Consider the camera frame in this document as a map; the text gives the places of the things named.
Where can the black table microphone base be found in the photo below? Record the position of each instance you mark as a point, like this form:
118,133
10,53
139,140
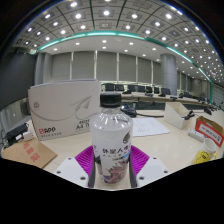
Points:
208,110

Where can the long curved conference desk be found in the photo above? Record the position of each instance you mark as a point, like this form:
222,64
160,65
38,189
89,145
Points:
150,97

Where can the black power adapter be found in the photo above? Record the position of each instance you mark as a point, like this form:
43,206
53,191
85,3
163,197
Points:
16,132

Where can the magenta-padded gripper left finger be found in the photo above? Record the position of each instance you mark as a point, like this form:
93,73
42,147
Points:
71,170

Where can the white printed paper sheet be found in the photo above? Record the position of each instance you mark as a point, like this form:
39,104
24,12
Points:
150,126

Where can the large white paper carton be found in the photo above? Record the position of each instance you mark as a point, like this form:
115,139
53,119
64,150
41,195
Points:
60,110

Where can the row of black office chairs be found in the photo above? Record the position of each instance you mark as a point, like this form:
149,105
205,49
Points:
136,88

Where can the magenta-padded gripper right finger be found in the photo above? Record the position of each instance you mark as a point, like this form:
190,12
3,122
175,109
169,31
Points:
150,170

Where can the brown envelope red print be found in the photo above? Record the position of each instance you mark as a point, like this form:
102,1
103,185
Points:
28,151

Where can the small open beige box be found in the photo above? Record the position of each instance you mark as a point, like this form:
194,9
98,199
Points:
175,116

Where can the clear printed-label water bottle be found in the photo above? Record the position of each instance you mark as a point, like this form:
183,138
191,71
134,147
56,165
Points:
111,136

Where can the black clip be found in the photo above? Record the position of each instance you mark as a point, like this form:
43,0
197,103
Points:
189,115

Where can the round ceiling lights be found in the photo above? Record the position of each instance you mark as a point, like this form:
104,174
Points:
106,12

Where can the flat cardboard box red label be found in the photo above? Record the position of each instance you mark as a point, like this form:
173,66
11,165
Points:
210,131

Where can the black desk telephone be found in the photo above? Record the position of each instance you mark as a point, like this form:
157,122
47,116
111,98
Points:
129,111

